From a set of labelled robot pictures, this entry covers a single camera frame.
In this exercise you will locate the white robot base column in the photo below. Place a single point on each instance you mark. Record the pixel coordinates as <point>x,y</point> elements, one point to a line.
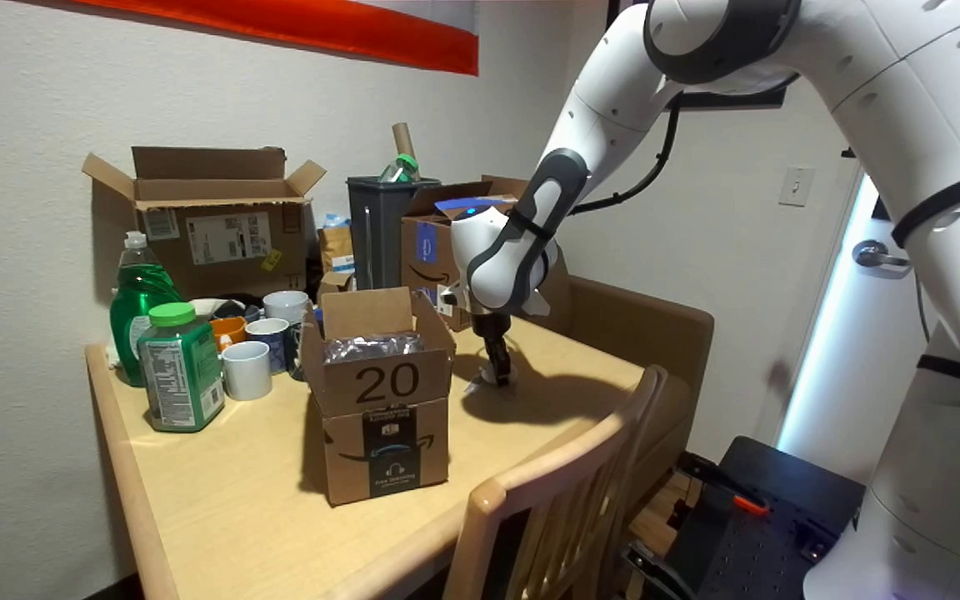
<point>904,538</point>

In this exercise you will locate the wooden chair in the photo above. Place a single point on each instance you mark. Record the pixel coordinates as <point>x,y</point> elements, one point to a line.
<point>551,529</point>

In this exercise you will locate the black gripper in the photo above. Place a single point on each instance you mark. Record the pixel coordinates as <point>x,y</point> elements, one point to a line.
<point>493,329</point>

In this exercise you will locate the white mug front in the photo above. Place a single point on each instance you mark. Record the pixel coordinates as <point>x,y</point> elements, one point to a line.
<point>248,367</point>

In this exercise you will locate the black perforated robot cart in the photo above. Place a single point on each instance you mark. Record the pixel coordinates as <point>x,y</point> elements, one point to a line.
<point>759,523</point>

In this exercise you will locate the open cardboard box at wall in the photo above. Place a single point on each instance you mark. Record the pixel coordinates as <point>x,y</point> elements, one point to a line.
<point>220,221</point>

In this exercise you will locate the clear plastic bag in box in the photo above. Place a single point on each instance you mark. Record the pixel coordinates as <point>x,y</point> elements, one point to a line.
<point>370,347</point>

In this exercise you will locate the green lidded plastic jar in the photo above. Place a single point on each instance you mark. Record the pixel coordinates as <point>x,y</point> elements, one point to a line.
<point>183,367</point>

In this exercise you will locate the red wall banner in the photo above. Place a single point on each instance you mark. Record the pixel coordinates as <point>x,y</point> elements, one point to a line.
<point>431,34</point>

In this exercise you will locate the orange cup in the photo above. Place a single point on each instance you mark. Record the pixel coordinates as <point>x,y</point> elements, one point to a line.
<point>227,331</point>

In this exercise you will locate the small open cardboard box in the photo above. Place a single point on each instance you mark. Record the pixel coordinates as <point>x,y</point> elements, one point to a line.
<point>380,425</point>

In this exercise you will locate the large tilted cardboard box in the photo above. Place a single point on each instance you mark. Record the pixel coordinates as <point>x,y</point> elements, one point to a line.
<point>424,227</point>

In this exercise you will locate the green dish soap bottle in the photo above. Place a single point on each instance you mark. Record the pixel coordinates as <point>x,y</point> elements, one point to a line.
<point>141,284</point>

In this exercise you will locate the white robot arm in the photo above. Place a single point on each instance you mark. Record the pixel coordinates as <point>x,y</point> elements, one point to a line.
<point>889,71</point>

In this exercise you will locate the dark plastic bin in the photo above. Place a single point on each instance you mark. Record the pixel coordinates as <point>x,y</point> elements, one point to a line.
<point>375,227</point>

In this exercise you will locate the white door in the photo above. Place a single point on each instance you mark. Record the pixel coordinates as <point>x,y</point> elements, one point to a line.
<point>861,351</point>

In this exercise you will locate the brown cardboard tube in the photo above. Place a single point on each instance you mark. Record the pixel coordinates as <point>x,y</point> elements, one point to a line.
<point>400,138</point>

